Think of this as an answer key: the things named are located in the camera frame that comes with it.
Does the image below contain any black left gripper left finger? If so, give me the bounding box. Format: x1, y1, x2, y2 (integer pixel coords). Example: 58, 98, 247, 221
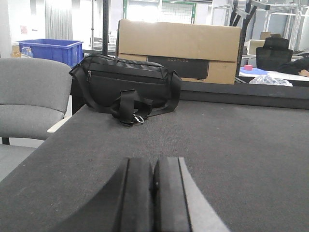
52, 158, 154, 232

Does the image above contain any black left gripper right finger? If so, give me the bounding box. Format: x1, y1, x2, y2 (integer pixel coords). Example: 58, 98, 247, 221
154, 157, 230, 232

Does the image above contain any black shoulder bag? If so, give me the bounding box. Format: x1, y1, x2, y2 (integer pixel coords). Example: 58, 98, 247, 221
70, 54, 182, 125

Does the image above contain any pink block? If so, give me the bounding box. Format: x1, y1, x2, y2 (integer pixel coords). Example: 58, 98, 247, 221
243, 64, 253, 71

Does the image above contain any grey fabric chair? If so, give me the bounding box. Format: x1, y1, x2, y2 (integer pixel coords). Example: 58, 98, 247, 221
0, 58, 71, 140

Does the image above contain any clear plastic bag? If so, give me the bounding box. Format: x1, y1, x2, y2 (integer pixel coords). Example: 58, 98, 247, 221
249, 74, 293, 87

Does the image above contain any large cardboard box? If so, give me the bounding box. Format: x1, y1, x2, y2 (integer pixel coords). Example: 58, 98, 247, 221
116, 19, 240, 85

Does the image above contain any black vertical pole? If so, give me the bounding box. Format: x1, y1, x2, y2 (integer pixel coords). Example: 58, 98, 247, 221
102, 0, 109, 56

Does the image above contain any blue plastic crate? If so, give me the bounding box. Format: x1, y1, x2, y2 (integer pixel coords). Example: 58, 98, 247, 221
18, 39, 83, 67

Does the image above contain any black mesh office chair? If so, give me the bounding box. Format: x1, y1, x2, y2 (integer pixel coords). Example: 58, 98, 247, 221
256, 37, 293, 71

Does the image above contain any metal shelving frame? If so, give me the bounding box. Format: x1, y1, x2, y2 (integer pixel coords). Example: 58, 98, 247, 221
211, 0, 309, 51

